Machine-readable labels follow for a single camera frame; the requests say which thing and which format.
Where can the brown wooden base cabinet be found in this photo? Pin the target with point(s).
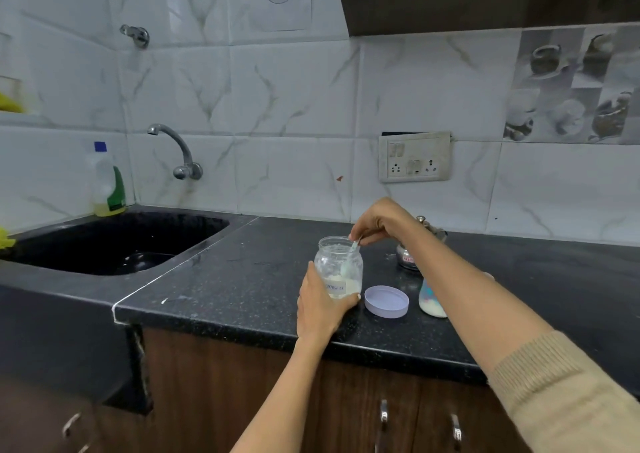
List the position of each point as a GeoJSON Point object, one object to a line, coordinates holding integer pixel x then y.
{"type": "Point", "coordinates": [215, 392]}

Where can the person's right hand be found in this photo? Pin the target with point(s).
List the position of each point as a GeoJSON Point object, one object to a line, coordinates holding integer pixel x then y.
{"type": "Point", "coordinates": [387, 220]}

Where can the chrome curved wall faucet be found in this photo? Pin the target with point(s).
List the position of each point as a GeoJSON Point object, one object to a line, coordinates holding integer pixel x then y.
{"type": "Point", "coordinates": [189, 170]}

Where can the chrome wall valve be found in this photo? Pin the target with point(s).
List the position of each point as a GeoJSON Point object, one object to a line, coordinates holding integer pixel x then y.
{"type": "Point", "coordinates": [139, 35]}

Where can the dish soap bottle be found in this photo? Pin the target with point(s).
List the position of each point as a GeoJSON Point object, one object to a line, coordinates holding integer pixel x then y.
{"type": "Point", "coordinates": [105, 188]}

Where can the dark wooden wall cabinet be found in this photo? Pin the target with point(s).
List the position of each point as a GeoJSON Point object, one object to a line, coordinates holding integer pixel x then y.
{"type": "Point", "coordinates": [490, 0]}

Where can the clear formula powder jar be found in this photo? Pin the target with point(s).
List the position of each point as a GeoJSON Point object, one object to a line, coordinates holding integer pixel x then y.
{"type": "Point", "coordinates": [330, 263]}

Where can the person's left hand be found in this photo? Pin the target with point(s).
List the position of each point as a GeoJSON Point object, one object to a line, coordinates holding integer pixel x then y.
{"type": "Point", "coordinates": [317, 313]}

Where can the white measuring scoop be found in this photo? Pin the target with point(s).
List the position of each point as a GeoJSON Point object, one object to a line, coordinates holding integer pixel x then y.
{"type": "Point", "coordinates": [350, 258]}

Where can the yellow green scrub sponge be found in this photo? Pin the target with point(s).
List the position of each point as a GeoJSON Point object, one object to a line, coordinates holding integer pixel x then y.
{"type": "Point", "coordinates": [6, 239]}

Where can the beige knit sleeve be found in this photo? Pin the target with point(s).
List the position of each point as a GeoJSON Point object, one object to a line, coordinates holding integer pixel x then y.
{"type": "Point", "coordinates": [575, 397]}

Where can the yellow object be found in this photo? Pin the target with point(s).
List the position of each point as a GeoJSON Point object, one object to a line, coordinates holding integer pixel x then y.
{"type": "Point", "coordinates": [10, 104]}

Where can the lavender plastic jar lid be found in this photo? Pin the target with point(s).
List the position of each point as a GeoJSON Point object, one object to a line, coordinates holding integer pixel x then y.
{"type": "Point", "coordinates": [386, 302]}

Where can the white switch socket board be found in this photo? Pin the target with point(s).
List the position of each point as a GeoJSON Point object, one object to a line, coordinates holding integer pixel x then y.
{"type": "Point", "coordinates": [415, 158]}

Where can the clear printed baby bottle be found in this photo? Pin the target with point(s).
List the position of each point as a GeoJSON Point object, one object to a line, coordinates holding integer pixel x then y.
{"type": "Point", "coordinates": [431, 305]}

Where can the person's left forearm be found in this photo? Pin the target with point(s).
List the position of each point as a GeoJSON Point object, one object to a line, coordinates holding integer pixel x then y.
{"type": "Point", "coordinates": [285, 397]}

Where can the person's right forearm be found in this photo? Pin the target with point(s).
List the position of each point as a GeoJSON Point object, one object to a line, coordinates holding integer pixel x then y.
{"type": "Point", "coordinates": [470, 293]}

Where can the small steel kettle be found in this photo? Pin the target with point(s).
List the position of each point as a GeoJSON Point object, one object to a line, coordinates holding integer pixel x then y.
{"type": "Point", "coordinates": [406, 260]}

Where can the black kitchen sink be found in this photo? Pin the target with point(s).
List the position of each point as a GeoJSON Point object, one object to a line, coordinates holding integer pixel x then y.
{"type": "Point", "coordinates": [110, 243]}

